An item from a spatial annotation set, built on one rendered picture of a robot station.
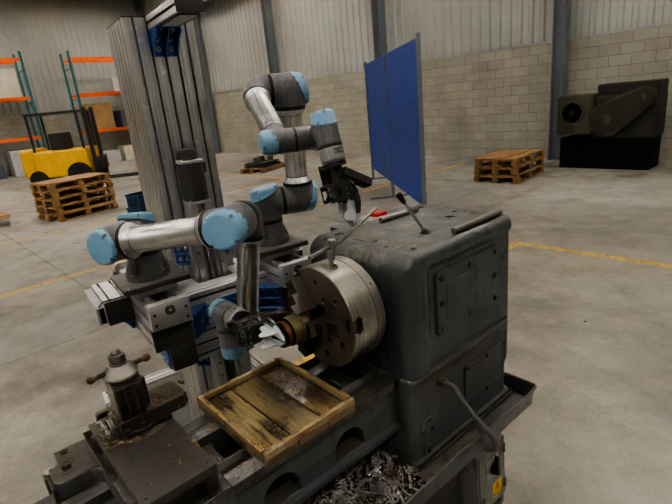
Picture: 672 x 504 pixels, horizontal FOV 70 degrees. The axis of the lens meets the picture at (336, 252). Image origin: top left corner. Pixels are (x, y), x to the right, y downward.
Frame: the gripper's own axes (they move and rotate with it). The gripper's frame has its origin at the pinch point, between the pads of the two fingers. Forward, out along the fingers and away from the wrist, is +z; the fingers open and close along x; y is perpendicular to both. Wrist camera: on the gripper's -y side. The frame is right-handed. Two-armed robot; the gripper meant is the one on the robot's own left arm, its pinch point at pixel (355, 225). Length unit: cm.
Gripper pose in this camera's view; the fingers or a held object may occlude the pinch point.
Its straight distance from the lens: 146.4
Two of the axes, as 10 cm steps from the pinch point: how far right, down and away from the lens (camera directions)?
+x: 6.1, -0.7, -7.9
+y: -7.5, 2.7, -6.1
